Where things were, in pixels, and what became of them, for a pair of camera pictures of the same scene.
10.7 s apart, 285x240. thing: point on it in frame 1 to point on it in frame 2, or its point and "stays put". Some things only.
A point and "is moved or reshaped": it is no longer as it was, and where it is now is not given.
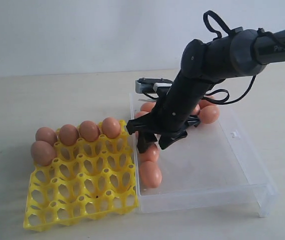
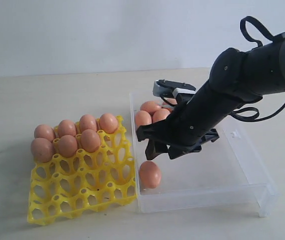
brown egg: (150, 174) stays put
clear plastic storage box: (212, 168) stays put
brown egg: (147, 106) stays put
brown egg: (89, 130) is moved or reshaped
